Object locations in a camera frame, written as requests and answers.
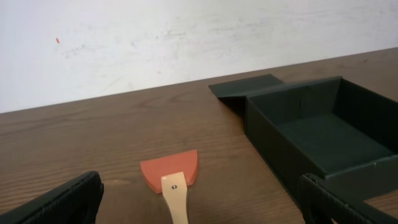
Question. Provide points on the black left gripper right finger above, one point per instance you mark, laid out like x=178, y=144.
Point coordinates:
x=319, y=204

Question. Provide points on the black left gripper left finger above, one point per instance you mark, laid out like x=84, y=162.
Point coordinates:
x=76, y=201

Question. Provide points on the orange scraper with wooden handle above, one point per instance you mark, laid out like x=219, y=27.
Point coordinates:
x=170, y=176

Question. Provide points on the dark green open box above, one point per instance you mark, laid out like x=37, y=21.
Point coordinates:
x=343, y=133

